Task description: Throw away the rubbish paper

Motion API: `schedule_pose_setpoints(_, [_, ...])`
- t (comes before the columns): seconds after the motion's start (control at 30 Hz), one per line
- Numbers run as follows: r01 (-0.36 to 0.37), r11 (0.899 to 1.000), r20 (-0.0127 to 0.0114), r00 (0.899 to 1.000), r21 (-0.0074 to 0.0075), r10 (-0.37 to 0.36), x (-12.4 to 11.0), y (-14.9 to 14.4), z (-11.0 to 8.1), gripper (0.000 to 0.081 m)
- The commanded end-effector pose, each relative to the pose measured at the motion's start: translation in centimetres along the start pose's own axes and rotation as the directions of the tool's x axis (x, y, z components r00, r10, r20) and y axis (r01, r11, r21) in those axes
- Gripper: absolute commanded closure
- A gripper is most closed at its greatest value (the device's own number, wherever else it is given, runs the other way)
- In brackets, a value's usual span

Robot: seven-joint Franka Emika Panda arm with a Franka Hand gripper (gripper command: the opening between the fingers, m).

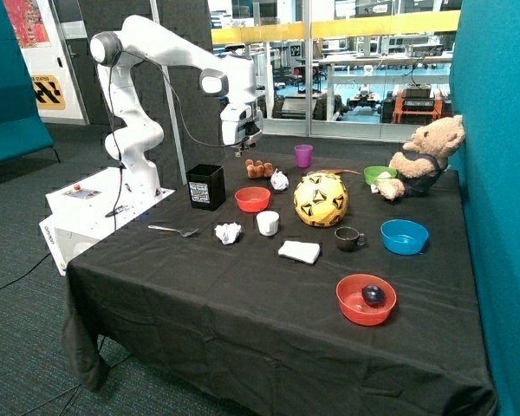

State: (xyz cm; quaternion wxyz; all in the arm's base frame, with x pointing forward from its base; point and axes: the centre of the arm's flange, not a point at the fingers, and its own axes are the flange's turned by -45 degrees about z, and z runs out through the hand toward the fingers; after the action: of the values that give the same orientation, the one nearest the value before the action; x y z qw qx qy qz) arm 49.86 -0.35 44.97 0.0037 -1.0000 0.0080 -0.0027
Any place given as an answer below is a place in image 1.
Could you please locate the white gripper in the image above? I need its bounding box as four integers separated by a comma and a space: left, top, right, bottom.
220, 103, 263, 157

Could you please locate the paper ball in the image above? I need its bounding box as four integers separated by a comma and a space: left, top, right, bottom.
214, 223, 242, 245
270, 170, 289, 192

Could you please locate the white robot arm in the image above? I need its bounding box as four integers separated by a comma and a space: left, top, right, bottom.
90, 15, 263, 198

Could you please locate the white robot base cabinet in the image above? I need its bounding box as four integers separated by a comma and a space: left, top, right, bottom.
39, 167, 173, 276

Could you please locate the small brown plush toy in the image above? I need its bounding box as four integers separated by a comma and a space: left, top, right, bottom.
245, 159, 275, 179

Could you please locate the black square bin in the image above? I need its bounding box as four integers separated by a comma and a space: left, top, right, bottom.
186, 164, 225, 211

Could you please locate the red bowl near bin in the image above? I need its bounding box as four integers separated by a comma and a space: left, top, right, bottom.
235, 186, 271, 213

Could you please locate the purple plastic cup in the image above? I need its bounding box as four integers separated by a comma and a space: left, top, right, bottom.
295, 144, 313, 168

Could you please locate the white cup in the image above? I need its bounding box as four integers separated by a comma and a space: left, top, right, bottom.
257, 211, 279, 237

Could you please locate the yellow black soccer ball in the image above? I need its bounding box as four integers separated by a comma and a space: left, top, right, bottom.
293, 172, 348, 228

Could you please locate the metal spoon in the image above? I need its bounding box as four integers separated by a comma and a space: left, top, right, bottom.
147, 224, 198, 237

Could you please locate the white folded cloth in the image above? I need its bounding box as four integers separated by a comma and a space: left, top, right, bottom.
277, 240, 321, 265

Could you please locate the green bowl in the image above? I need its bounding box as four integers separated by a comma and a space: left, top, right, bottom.
363, 166, 397, 185

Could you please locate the black mug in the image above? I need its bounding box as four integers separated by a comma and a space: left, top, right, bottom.
334, 226, 367, 252

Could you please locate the black tablecloth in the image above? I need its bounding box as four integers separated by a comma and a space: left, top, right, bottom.
62, 158, 498, 415

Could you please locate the brown teddy bear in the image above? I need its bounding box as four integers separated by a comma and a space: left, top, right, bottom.
376, 114, 465, 200

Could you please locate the blue bowl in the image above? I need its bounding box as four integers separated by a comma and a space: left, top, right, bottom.
380, 219, 429, 256

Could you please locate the red bowl front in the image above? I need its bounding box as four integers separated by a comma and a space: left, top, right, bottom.
336, 274, 397, 327

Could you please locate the dark purple plum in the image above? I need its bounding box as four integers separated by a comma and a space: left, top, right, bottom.
361, 284, 386, 307

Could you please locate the teal sofa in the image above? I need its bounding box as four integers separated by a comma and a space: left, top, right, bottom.
0, 1, 55, 163

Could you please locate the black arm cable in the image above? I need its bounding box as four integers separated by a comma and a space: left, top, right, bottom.
106, 49, 249, 218

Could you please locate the teal partition wall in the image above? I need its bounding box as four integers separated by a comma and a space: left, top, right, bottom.
451, 1, 520, 415

